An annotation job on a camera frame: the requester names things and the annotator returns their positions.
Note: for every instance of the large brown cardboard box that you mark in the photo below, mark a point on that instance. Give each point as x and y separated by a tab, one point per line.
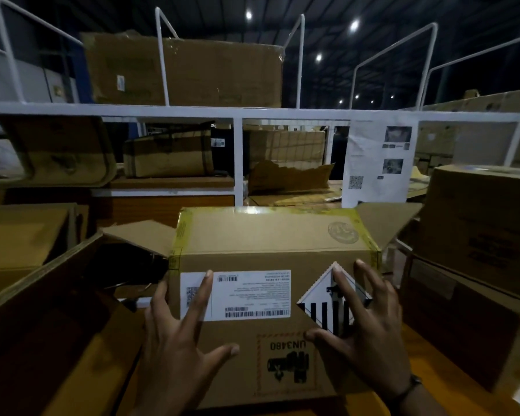
208	73

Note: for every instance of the printed white paper sheet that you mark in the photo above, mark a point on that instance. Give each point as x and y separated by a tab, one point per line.
372	168

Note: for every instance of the labelled cardboard box with flaps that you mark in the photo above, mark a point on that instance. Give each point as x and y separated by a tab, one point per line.
268	242

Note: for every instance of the white metal rack frame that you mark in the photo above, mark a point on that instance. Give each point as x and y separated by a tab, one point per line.
242	112

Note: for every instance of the cardboard box with dark print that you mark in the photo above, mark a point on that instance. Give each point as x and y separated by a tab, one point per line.
476	220

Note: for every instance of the person's right hand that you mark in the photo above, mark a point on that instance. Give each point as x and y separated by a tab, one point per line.
368	337

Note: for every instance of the cardboard box with grid print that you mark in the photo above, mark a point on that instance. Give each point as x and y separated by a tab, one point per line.
286	145

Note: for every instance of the torn cardboard piece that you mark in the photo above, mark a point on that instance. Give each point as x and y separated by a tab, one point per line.
286	177

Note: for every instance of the person's right forearm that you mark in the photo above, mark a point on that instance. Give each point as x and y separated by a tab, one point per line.
420	402

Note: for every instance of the person's left hand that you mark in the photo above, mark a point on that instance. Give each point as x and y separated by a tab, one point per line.
173	355

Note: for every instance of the cardboard box with pale label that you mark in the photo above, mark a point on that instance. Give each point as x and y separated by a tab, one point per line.
459	324

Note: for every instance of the stack of distant cardboard boxes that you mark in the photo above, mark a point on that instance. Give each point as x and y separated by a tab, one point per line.
472	125

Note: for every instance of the brown wooden shelf board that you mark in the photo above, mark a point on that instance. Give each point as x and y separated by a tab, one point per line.
164	199

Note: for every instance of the dark wristband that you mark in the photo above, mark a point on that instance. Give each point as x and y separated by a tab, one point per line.
405	389

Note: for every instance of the round-cornered cardboard box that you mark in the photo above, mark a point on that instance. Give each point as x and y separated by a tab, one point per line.
56	151

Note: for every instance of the person's right thumb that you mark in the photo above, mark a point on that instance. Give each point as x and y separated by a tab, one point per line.
323	337

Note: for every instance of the person's left thumb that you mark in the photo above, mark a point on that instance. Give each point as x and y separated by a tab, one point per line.
221	356

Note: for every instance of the black box with white label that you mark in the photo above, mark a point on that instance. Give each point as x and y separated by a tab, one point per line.
222	151

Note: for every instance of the taped cardboard box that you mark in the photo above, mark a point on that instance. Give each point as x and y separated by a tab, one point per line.
164	153

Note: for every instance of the blue steel post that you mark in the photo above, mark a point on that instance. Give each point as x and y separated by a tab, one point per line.
81	77

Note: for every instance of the open empty cardboard box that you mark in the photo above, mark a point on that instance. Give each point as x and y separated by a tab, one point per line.
21	238

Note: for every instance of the large open cardboard carton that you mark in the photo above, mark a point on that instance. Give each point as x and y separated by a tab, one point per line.
47	324

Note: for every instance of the person's right middle finger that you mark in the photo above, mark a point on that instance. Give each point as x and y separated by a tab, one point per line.
368	279

